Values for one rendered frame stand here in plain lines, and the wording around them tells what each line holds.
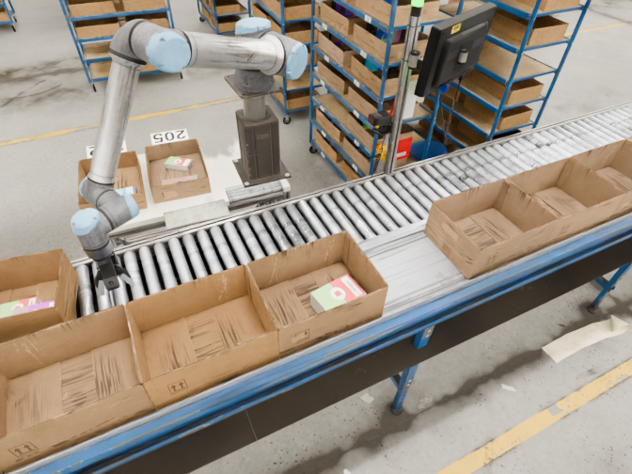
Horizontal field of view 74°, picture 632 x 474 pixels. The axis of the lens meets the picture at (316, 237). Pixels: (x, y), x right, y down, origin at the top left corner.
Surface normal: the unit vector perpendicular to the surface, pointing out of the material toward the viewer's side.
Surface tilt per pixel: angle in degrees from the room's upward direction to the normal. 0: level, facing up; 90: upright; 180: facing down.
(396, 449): 0
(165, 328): 1
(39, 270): 89
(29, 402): 1
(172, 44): 93
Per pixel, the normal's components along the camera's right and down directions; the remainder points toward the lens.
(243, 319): 0.03, -0.71
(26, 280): 0.31, 0.66
